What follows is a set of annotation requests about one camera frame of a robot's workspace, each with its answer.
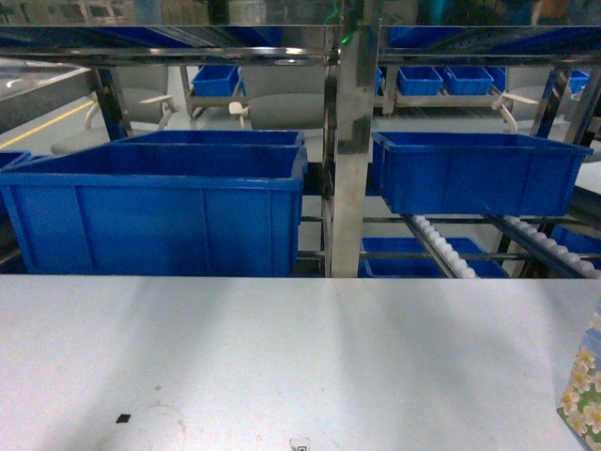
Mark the flower gift bag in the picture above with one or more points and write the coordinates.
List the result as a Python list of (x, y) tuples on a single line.
[(579, 406)]

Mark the blue bin lower rack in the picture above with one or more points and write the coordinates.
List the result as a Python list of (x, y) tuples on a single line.
[(422, 267)]

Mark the blue bin on right rack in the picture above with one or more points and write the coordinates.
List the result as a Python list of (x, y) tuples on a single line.
[(423, 173)]

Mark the large blue bin by table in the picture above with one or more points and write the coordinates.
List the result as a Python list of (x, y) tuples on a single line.
[(149, 209)]

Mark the steel rack upright post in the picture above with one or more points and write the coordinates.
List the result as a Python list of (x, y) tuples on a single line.
[(354, 111)]

